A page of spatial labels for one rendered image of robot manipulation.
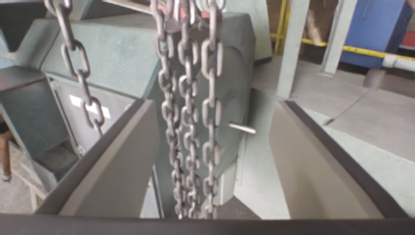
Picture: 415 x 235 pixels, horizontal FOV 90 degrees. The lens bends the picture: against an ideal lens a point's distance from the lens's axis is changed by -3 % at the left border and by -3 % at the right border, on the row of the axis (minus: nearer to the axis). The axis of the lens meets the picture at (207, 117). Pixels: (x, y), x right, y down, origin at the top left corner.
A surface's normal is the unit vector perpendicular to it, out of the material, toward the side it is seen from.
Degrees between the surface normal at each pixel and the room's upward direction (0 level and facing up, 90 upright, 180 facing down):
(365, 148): 90
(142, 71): 45
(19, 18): 90
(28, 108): 90
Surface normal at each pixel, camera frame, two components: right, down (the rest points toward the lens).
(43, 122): 0.87, 0.25
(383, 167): -0.76, 0.34
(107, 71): -0.35, -0.29
